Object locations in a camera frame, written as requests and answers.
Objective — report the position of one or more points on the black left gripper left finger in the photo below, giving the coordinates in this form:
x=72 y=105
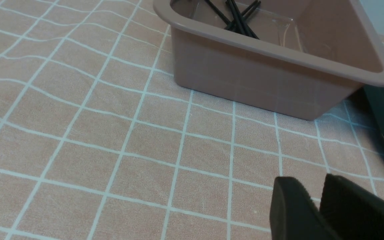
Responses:
x=293 y=214

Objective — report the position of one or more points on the black chopstick in bin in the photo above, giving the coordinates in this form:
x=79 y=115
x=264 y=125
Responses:
x=244 y=24
x=245 y=13
x=237 y=18
x=249 y=34
x=218 y=12

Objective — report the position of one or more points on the pink checkered tablecloth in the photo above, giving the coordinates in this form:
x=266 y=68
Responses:
x=97 y=141

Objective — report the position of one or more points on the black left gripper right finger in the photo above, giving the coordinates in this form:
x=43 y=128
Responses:
x=353 y=212

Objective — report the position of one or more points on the pink plastic bin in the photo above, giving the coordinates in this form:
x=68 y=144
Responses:
x=308 y=57

